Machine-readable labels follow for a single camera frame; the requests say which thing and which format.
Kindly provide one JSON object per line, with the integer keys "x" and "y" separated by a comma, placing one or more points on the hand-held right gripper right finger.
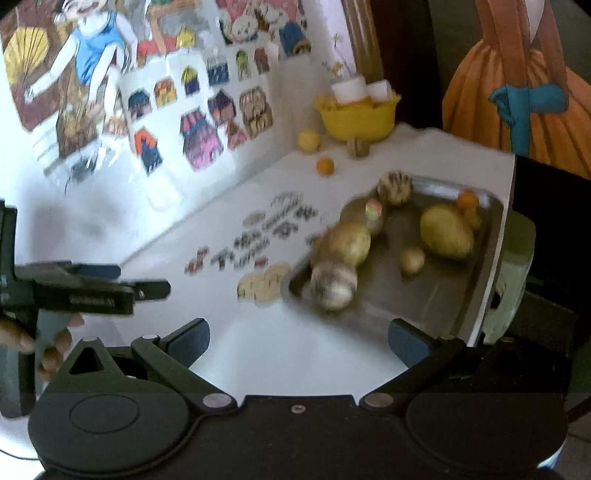
{"x": 406, "y": 344}

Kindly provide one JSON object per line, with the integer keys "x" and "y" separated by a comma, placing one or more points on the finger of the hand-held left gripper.
{"x": 152, "y": 290}
{"x": 92, "y": 271}

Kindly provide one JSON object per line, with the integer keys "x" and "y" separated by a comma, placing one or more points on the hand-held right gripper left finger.
{"x": 191, "y": 341}

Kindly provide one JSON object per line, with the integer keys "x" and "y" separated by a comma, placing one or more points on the metal tray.
{"x": 415, "y": 300}

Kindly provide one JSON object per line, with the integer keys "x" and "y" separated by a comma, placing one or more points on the small green-brown fruit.
{"x": 412, "y": 261}

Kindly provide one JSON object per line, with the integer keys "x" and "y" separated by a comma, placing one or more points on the brown kiwi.
{"x": 332, "y": 286}

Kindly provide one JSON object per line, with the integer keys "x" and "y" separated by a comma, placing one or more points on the large brown pear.
{"x": 346, "y": 244}

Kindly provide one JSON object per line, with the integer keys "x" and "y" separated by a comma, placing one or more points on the yellow-green mango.
{"x": 447, "y": 233}

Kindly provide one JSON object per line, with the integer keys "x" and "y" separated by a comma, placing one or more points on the striped brown shell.
{"x": 395, "y": 187}

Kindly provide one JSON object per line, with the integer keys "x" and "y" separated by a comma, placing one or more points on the person's left hand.
{"x": 57, "y": 353}

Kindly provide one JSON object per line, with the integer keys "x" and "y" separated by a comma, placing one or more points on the small orange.
{"x": 325, "y": 166}
{"x": 468, "y": 200}

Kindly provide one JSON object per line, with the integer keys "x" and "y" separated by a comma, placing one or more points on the house drawings poster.
{"x": 194, "y": 92}

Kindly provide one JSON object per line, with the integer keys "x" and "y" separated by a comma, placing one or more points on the cartoon figure poster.
{"x": 92, "y": 55}

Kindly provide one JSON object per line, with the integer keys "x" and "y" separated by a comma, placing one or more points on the yellow lemon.
{"x": 309, "y": 141}

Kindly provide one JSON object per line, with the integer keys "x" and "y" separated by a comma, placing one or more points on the yellow plastic bowl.
{"x": 358, "y": 122}

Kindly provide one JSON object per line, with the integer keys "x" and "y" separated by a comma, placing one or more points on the white cup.
{"x": 379, "y": 91}
{"x": 348, "y": 90}

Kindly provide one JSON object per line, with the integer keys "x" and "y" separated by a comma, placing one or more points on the orange dress figure poster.
{"x": 485, "y": 83}

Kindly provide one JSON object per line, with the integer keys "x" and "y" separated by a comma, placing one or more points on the yellow flower sprig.
{"x": 339, "y": 67}

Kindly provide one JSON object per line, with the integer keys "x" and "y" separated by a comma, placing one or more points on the brown curtain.
{"x": 362, "y": 41}

